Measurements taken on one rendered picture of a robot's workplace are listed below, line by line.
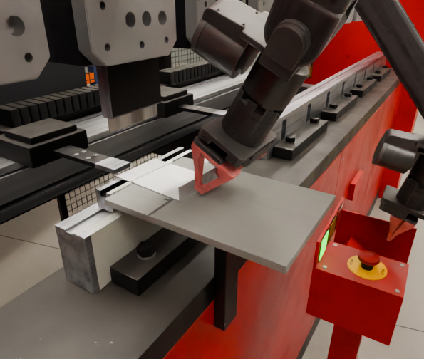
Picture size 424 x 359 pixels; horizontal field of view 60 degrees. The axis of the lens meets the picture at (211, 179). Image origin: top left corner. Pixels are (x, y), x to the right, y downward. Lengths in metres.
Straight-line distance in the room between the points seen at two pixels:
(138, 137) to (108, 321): 0.52
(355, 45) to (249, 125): 2.20
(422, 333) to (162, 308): 1.48
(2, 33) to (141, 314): 0.35
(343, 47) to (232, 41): 2.22
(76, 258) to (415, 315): 1.63
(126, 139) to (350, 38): 1.95
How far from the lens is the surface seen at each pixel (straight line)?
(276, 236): 0.43
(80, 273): 0.55
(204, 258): 0.59
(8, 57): 0.38
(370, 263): 0.76
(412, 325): 1.89
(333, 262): 0.78
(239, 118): 0.43
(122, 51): 0.46
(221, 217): 0.46
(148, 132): 0.95
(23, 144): 0.70
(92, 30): 0.44
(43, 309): 0.56
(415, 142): 0.74
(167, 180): 0.55
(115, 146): 0.87
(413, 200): 0.78
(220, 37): 0.41
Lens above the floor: 1.24
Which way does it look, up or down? 26 degrees down
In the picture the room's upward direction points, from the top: straight up
